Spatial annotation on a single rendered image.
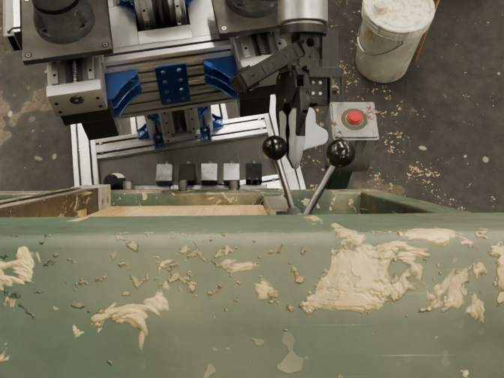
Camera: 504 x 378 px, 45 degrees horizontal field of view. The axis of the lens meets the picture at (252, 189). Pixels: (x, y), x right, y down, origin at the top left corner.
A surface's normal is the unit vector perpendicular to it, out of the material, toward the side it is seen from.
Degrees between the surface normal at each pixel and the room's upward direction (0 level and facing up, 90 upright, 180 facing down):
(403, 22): 0
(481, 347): 31
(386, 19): 0
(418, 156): 0
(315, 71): 36
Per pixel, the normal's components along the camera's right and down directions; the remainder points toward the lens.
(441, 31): 0.01, -0.47
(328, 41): 0.36, 0.04
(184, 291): 0.02, 0.05
